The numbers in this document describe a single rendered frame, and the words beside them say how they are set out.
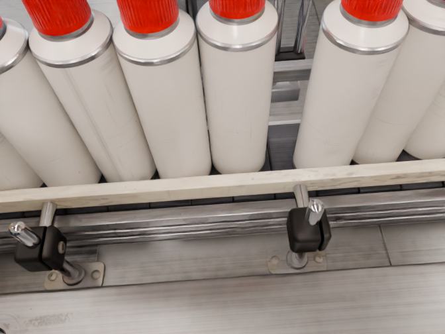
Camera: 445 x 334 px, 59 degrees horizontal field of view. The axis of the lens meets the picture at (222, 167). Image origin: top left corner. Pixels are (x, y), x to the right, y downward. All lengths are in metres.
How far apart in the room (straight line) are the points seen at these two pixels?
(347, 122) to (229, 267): 0.18
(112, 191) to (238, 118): 0.12
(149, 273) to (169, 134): 0.16
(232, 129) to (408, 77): 0.13
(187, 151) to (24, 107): 0.12
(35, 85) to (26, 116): 0.02
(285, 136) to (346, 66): 0.16
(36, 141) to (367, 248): 0.31
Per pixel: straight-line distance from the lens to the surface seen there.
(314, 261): 0.39
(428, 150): 0.40
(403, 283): 0.35
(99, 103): 0.28
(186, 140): 0.30
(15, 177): 0.38
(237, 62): 0.25
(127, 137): 0.31
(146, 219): 0.36
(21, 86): 0.28
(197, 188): 0.33
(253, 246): 0.39
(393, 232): 0.43
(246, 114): 0.29
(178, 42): 0.24
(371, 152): 0.37
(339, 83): 0.27
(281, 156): 0.38
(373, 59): 0.26
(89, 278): 0.41
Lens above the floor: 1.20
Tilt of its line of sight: 58 degrees down
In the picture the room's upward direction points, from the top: 4 degrees counter-clockwise
